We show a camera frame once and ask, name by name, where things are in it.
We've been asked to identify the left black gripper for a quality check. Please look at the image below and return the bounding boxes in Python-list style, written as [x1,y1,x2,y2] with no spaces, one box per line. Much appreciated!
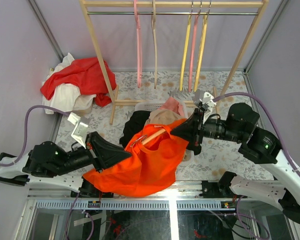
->
[56,133,134,178]

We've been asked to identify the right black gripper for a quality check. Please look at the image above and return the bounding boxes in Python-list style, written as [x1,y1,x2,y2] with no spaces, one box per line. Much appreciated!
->
[168,107,243,145]

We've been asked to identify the orange wavy hanger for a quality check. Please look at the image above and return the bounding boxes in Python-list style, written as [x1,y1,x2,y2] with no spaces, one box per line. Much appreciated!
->
[130,128,166,148]

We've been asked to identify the orange t shirt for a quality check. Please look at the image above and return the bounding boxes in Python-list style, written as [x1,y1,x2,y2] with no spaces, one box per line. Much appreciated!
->
[83,129,181,198]

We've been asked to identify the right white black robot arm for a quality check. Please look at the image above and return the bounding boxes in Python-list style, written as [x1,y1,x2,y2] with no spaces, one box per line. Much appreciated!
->
[170,103,300,224]

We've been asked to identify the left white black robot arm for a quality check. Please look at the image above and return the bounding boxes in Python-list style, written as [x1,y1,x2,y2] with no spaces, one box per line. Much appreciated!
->
[0,131,131,198]

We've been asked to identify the yellow hanger left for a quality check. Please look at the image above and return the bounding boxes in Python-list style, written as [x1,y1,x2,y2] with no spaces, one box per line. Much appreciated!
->
[179,4,193,91]

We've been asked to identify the yellow hanger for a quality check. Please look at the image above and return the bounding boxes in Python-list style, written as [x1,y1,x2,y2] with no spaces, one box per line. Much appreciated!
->
[179,4,193,91]
[193,0,212,92]

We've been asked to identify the pink hanger right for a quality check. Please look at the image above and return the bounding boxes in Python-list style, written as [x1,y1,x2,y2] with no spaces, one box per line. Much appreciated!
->
[188,1,202,92]

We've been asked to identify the pink hanger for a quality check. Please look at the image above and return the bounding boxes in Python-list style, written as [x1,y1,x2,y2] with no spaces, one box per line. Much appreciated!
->
[133,0,142,88]
[188,1,202,92]

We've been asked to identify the pink hanger left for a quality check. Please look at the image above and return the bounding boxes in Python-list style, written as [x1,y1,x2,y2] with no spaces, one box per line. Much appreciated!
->
[133,0,142,88]

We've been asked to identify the yellow hanger right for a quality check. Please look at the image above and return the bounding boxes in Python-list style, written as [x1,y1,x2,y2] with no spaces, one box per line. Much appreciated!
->
[193,0,212,92]

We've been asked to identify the beige wooden hanger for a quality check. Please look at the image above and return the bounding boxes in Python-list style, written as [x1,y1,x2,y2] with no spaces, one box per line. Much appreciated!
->
[151,0,158,89]

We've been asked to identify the white laundry basket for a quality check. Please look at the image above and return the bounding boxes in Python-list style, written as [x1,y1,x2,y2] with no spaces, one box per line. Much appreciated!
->
[134,100,194,162]

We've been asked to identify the beige garment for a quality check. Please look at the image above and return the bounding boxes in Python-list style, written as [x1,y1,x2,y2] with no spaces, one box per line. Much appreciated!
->
[139,109,191,163]

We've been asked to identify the pink garment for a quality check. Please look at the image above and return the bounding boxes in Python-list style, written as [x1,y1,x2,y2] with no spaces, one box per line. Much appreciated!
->
[159,97,185,117]

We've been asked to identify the black garment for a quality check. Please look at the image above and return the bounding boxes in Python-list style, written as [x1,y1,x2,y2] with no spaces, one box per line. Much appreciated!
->
[119,109,202,155]

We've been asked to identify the white cloth pile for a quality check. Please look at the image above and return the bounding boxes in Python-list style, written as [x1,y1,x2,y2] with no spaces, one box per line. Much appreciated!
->
[42,52,96,116]

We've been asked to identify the wooden clothes rack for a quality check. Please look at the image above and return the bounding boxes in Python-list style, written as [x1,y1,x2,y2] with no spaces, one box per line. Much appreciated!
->
[78,0,270,126]

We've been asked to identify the red cloth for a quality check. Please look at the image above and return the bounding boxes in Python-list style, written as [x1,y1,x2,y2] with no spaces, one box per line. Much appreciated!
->
[40,57,112,107]

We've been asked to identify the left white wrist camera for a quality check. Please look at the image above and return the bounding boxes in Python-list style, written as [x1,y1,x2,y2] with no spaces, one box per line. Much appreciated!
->
[67,112,90,148]

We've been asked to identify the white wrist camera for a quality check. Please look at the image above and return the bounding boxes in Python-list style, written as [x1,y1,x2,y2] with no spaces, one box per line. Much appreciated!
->
[67,112,90,148]
[193,90,216,123]

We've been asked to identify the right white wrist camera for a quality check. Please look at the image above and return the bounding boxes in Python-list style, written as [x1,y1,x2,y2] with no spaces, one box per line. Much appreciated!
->
[193,90,216,123]

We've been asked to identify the aluminium rail frame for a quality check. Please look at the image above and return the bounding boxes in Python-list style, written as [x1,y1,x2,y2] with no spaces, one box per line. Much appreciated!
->
[14,173,287,240]

